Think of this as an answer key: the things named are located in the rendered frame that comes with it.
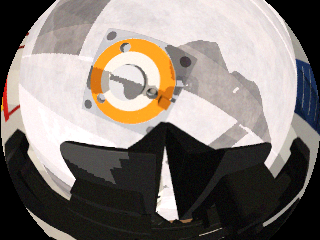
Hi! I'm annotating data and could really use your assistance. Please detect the orange round plate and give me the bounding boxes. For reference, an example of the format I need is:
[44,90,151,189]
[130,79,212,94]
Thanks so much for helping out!
[91,39,176,124]

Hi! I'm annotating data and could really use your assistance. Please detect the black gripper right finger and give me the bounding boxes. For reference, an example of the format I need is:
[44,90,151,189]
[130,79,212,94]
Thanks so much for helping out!
[164,121,272,220]

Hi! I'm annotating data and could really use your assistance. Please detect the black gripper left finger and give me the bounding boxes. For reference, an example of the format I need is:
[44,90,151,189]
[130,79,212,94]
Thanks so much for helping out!
[60,121,165,221]

